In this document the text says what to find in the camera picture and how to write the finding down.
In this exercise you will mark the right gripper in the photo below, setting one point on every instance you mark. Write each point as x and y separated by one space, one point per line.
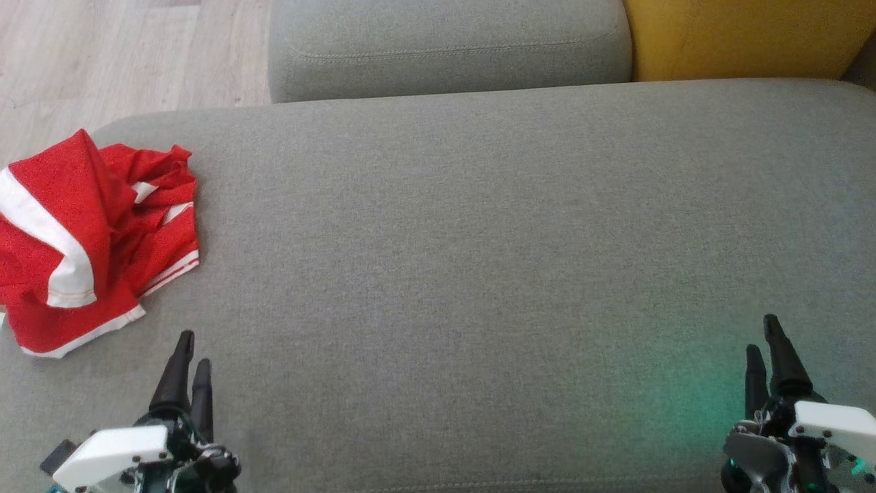
828 428

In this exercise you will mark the small grey sofa cushion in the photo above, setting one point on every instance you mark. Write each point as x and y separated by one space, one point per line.
445 48

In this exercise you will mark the large grey sofa seat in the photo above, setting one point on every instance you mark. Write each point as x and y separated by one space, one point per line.
479 274

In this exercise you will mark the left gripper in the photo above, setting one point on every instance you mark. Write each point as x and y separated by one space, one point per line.
116 452

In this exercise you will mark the red white-trimmed sports shirt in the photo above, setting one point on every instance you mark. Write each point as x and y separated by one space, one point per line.
102 205

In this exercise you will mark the yellow sofa cushion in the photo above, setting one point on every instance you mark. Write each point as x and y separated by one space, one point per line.
739 34

